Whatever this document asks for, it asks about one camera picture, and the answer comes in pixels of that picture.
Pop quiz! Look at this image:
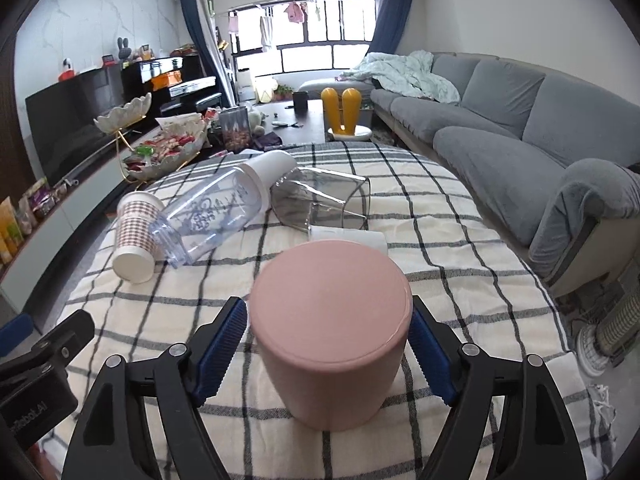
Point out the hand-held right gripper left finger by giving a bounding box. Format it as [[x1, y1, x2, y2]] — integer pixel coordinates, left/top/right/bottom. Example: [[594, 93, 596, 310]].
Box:
[[62, 296, 249, 480]]

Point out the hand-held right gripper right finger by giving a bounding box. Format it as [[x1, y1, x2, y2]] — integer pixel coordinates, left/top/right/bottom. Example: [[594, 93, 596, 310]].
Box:
[[409, 296, 588, 480]]

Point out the pink cup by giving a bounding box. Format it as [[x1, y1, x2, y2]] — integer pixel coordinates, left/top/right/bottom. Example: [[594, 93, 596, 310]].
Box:
[[249, 240, 415, 432]]

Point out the white cup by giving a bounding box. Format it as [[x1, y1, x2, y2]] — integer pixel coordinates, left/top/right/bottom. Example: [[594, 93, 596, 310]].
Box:
[[307, 225, 388, 256]]

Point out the checked paper cup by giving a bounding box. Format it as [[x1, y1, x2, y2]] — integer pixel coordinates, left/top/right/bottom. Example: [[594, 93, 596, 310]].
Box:
[[112, 191, 166, 283]]

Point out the grey transparent cup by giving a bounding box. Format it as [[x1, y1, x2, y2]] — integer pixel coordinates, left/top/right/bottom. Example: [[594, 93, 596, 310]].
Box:
[[270, 169, 372, 233]]

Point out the checked blanket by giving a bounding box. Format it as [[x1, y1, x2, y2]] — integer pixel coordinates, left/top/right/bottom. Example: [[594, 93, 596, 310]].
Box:
[[52, 141, 618, 480]]

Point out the clear plastic bottle white lid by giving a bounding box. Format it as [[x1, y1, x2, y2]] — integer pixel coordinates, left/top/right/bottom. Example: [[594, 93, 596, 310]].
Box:
[[148, 151, 298, 269]]

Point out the row of snack packets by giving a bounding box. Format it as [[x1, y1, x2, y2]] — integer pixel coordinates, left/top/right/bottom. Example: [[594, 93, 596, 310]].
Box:
[[0, 177, 68, 266]]

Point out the white television cabinet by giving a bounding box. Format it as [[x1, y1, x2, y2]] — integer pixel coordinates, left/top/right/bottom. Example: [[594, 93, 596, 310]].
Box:
[[0, 155, 131, 316]]

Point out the white tiered snack tray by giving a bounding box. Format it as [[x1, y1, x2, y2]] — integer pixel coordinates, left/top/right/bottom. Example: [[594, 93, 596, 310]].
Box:
[[94, 92, 208, 181]]

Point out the clear jar of nuts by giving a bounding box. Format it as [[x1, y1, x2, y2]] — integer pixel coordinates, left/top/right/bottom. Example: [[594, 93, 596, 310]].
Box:
[[218, 107, 251, 153]]

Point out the dark coffee table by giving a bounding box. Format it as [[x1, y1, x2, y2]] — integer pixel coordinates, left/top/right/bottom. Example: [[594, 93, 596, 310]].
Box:
[[252, 99, 373, 150]]

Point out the grey sofa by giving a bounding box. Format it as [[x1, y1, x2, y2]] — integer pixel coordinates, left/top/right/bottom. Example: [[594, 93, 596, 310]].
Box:
[[370, 51, 640, 301]]

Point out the yellow rabbit-ear stool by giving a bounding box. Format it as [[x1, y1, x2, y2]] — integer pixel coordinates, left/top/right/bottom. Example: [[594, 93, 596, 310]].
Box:
[[320, 87, 373, 142]]

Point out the white air purifier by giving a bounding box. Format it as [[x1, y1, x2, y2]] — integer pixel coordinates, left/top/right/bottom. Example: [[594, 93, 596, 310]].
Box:
[[236, 67, 256, 103]]

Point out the black television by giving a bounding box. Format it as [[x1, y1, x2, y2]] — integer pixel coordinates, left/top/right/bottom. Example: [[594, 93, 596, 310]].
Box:
[[25, 67, 126, 188]]

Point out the black piano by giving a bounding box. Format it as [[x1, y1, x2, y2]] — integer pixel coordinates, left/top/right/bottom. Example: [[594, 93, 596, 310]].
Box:
[[121, 55, 223, 121]]

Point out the light green blanket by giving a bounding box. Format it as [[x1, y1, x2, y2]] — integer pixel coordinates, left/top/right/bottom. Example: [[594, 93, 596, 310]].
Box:
[[350, 51, 461, 106]]

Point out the blue and grey curtain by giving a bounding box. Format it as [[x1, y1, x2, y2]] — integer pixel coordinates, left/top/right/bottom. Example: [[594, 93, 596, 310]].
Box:
[[177, 0, 236, 111]]

